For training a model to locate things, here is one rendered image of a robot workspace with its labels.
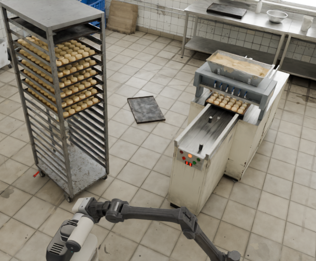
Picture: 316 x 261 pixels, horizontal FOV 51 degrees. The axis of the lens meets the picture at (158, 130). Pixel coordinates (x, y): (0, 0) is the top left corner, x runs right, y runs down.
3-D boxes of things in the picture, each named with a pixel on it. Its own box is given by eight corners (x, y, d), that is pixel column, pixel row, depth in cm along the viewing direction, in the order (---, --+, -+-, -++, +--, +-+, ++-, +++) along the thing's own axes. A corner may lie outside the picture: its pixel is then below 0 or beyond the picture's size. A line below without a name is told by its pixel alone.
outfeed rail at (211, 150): (271, 68, 408) (272, 63, 404) (273, 69, 407) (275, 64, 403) (204, 159, 268) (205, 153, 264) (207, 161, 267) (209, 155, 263)
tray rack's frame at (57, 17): (110, 178, 353) (106, 11, 243) (71, 204, 322) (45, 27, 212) (74, 149, 385) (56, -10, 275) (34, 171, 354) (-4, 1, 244)
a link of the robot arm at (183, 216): (192, 203, 159) (189, 221, 152) (196, 218, 168) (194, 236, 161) (109, 197, 173) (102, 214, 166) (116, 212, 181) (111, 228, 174)
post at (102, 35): (109, 173, 347) (104, 12, 242) (107, 175, 345) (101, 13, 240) (107, 172, 349) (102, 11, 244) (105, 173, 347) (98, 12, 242)
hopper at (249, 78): (215, 62, 334) (217, 49, 326) (269, 78, 314) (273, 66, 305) (203, 72, 314) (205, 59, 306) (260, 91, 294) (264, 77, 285)
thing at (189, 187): (195, 166, 383) (208, 102, 327) (223, 178, 370) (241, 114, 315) (166, 206, 334) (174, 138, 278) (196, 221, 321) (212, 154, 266)
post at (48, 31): (74, 197, 320) (51, 26, 215) (71, 198, 318) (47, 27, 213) (72, 195, 321) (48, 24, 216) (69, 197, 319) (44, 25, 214)
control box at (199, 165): (177, 157, 289) (179, 145, 280) (202, 168, 280) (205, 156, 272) (175, 159, 286) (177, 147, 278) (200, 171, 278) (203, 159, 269)
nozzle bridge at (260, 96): (203, 87, 360) (209, 59, 339) (268, 110, 333) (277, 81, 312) (190, 100, 337) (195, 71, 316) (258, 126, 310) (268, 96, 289)
